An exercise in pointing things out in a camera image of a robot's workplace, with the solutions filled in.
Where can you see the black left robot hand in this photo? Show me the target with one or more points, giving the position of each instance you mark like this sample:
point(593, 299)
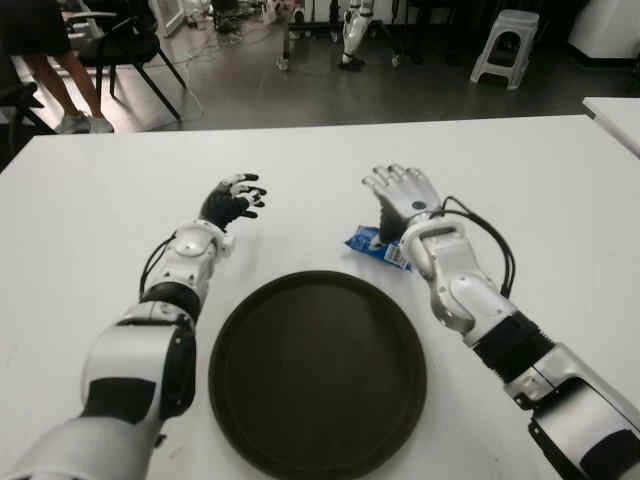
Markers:
point(222, 205)

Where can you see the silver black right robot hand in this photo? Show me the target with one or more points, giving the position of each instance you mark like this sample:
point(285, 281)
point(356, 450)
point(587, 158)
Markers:
point(412, 192)

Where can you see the blue Oreo cookie pack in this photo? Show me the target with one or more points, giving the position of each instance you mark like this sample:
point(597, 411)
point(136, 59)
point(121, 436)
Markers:
point(360, 240)

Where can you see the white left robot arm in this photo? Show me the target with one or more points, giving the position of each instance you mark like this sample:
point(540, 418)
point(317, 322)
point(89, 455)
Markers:
point(130, 360)

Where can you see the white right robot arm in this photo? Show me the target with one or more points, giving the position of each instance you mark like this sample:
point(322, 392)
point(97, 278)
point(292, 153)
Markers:
point(450, 255)

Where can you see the white humanoid robot leg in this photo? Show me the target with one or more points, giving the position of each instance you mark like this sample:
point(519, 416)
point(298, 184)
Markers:
point(354, 30)

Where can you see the black wheeled metal stand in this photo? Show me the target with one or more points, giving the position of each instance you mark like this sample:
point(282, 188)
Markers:
point(286, 40)

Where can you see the black chair with armrests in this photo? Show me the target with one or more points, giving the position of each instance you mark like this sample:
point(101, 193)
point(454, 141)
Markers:
point(125, 45)

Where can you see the round dark brown tray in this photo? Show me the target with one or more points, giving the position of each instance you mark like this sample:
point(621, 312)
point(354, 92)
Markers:
point(320, 375)

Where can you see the white framed panel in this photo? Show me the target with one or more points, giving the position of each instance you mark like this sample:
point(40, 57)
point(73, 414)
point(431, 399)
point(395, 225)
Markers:
point(170, 15)

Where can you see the white plastic stool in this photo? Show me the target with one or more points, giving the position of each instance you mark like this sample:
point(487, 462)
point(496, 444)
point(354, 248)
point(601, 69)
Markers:
point(515, 22)

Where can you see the white side table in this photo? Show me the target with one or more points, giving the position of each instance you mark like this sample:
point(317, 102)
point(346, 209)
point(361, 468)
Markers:
point(617, 117)

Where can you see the black office chair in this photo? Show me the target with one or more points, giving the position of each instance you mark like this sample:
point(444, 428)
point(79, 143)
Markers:
point(17, 102)

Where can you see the white cabinet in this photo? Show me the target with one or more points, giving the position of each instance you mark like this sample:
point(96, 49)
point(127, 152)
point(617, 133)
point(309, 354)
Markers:
point(605, 30)

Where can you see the person in dark shorts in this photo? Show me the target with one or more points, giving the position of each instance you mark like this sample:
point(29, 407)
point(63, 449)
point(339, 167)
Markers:
point(35, 30)

